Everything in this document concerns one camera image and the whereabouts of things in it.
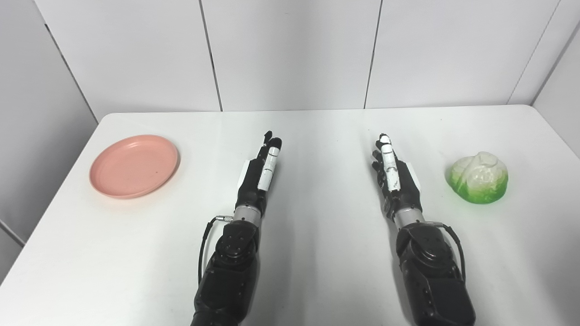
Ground pink round plate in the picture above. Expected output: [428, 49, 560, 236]
[89, 134, 179, 200]

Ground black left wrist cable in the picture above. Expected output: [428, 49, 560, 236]
[198, 216, 233, 285]

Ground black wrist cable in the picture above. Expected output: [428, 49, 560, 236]
[426, 221, 466, 281]
[198, 216, 233, 285]

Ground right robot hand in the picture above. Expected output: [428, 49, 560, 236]
[372, 133, 423, 219]

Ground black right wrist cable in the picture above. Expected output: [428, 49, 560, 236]
[426, 221, 466, 281]

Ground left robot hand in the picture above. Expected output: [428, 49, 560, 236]
[235, 131, 283, 213]

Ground green white toy cabbage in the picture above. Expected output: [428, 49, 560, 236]
[446, 151, 509, 204]

